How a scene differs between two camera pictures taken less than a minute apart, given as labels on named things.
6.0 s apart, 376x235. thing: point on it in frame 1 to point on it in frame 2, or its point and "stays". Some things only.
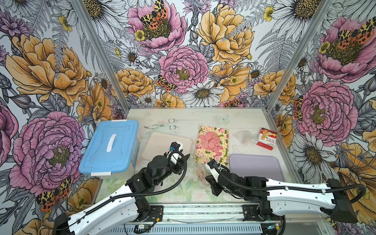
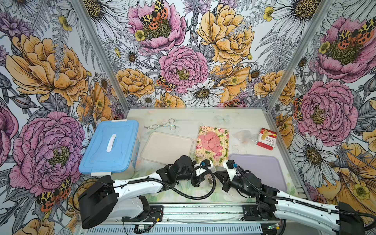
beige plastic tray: x=157 y=144 stays
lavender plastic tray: x=244 y=165 stays
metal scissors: x=171 y=127 stays
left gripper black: x=180 y=165 to x=199 y=178
